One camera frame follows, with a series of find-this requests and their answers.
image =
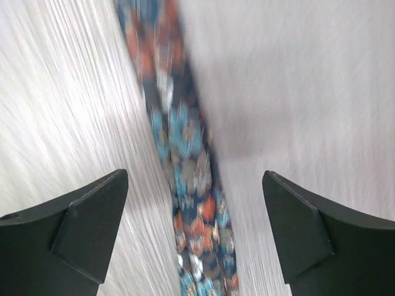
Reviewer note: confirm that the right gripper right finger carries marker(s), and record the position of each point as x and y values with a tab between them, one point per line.
325	248

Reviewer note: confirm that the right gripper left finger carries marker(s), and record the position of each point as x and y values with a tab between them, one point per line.
63	246

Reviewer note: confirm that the floral navy tie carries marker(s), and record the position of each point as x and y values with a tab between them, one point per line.
201	220

